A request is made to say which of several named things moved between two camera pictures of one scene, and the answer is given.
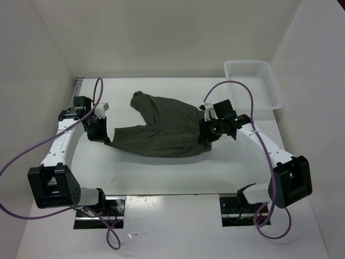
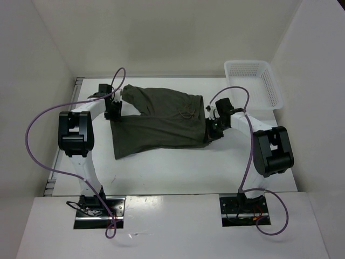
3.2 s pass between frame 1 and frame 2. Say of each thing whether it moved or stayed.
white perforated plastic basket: stayed
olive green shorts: moved
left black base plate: stayed
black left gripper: moved
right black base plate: stayed
